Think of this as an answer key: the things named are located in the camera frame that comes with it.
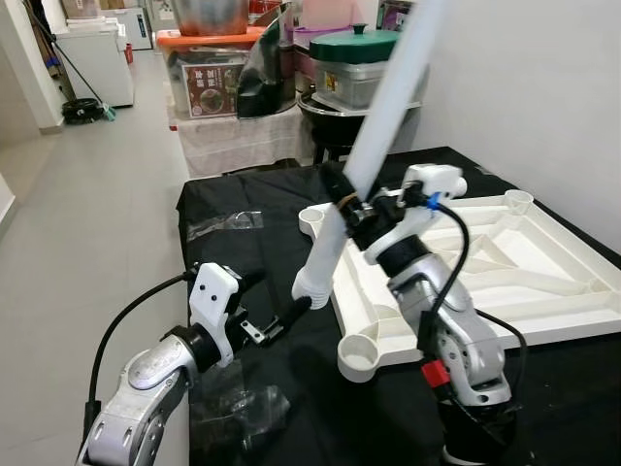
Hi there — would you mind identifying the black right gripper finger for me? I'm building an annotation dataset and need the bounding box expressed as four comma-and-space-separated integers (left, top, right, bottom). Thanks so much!
318, 160, 356, 211

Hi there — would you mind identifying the white plastic children table top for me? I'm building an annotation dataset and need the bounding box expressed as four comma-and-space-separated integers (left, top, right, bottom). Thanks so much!
296, 189, 621, 384

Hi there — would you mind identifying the black plastic table cover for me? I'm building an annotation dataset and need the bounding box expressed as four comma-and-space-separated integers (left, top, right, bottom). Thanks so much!
175, 146, 621, 466

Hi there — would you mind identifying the black wooden stool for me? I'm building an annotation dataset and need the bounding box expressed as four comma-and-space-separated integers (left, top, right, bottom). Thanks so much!
315, 121, 389, 164

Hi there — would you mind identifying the black round wok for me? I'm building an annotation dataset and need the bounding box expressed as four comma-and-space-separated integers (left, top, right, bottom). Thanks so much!
296, 92, 423, 132

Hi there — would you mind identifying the crumpled clear plastic bag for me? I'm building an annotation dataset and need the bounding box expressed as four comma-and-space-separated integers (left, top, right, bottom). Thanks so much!
189, 383, 292, 443

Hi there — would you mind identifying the clear plastic container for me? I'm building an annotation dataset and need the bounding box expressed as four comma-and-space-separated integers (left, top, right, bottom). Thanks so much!
312, 58, 428, 110

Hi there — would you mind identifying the translucent storage box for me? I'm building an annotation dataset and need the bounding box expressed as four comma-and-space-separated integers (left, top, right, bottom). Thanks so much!
167, 102, 316, 178

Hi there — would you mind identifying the black plastic bag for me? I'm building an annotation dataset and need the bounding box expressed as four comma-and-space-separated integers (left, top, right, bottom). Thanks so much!
236, 10, 297, 119

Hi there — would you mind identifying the clear container purple lid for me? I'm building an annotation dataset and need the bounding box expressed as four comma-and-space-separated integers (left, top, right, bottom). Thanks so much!
291, 24, 336, 98

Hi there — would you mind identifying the green pot with lid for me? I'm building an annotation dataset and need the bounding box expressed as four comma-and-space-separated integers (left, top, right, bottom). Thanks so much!
310, 24, 404, 64

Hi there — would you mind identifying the brown printed carton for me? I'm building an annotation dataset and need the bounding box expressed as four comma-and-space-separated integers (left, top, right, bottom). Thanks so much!
180, 60, 244, 119

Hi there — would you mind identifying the red and white box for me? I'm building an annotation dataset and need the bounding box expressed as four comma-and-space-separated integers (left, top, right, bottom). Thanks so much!
301, 0, 384, 28

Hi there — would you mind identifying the orange plastic tray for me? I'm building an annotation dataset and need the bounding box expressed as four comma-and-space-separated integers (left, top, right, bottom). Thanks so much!
155, 27, 265, 51

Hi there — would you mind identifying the large silver metal pot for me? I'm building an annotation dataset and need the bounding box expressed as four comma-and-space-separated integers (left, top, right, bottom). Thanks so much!
170, 0, 253, 37

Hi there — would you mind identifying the mop with green head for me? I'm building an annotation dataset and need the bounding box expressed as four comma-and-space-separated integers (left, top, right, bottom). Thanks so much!
24, 0, 117, 122

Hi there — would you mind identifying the black round robot vacuum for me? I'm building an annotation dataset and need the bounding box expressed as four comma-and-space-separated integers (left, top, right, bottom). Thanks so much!
61, 97, 103, 122

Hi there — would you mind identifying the white chest freezer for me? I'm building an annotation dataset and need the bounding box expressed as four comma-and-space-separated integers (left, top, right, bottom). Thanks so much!
53, 19, 135, 108

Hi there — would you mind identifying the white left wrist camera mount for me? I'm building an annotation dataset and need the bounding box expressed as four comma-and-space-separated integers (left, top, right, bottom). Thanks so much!
187, 262, 242, 368

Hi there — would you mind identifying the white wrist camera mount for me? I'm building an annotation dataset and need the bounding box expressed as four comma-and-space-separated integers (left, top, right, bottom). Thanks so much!
364, 163, 469, 263
187, 262, 242, 368

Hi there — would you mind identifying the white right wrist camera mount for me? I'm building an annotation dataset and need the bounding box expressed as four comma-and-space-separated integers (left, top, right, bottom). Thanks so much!
364, 163, 469, 263

